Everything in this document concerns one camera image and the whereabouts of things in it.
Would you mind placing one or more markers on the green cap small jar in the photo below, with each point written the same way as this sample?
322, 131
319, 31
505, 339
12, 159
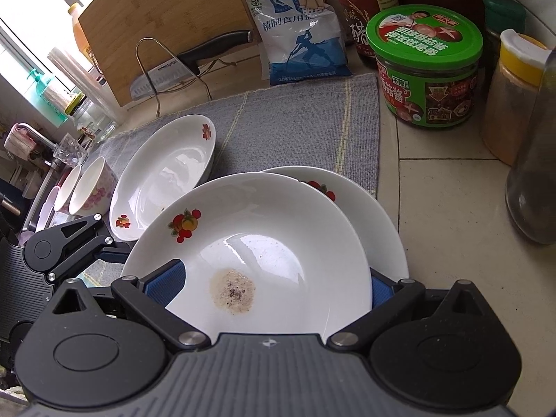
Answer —
499, 15

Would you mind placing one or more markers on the blue white salt bag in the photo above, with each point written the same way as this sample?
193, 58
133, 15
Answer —
300, 43

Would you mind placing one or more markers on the yellow lid spice jar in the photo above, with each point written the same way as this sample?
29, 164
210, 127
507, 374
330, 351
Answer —
512, 93

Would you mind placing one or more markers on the metal sink faucet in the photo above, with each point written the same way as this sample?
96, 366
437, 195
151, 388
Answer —
44, 150

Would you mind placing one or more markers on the green lid mushroom sauce jar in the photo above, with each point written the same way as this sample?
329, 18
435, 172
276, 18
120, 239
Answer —
428, 63

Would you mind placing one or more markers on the plain white bowl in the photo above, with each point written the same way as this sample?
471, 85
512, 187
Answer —
47, 210

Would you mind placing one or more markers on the stack of clear plastic cups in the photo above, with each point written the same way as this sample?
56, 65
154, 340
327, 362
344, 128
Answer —
97, 90

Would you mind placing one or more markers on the bamboo cutting board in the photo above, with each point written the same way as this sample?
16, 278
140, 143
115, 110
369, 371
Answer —
113, 28

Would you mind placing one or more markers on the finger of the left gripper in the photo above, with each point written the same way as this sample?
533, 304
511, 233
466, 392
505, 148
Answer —
66, 250

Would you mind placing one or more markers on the green dish soap bottle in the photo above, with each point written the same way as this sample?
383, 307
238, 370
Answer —
52, 92

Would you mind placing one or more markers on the grey checked dish mat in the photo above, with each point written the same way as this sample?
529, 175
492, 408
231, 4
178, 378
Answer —
332, 123

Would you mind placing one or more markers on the clear glass mug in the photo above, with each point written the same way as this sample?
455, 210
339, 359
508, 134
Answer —
70, 152

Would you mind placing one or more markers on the white plate with fruit print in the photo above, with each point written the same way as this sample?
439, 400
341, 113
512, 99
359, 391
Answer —
263, 254

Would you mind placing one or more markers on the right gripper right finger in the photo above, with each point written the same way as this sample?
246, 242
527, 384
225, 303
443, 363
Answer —
391, 303

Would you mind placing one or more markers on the black handled kitchen knife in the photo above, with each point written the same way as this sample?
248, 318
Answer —
216, 47

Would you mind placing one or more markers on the metal wire board stand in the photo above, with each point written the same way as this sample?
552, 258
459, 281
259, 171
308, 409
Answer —
171, 75

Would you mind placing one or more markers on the empty glass jar green lid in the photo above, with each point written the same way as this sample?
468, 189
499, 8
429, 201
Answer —
91, 119

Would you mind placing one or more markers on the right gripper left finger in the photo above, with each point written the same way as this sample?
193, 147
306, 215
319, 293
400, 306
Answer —
144, 301

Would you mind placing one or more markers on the pink cloth on faucet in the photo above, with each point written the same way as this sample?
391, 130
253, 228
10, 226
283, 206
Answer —
19, 143

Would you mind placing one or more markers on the orange cooking wine jug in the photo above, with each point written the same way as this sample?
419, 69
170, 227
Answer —
79, 35

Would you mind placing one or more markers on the clear glass oil bottle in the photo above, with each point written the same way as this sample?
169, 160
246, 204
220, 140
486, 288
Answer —
530, 187

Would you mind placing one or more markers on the white bowl pink flowers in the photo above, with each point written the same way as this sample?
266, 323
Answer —
94, 190

